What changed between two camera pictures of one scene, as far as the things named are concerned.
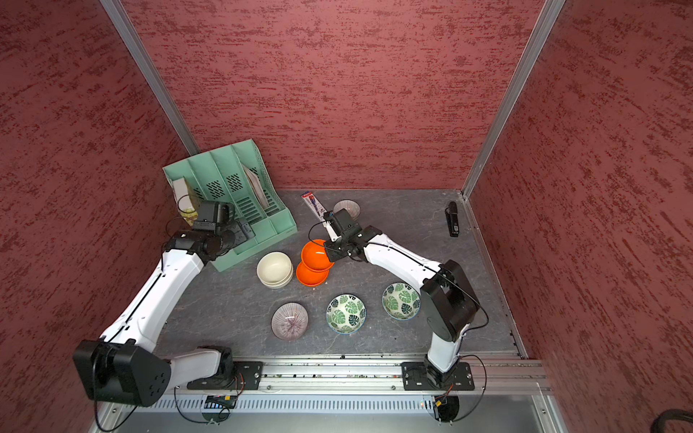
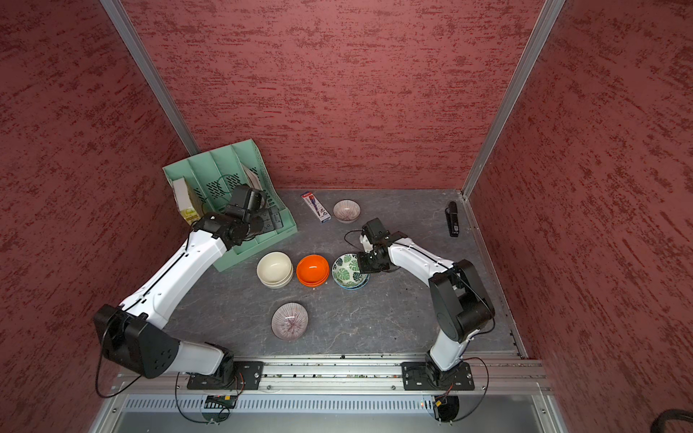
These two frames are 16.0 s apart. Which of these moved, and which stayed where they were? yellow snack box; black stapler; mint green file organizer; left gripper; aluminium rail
Moved: left gripper
Stayed: aluminium rail; mint green file organizer; black stapler; yellow snack box
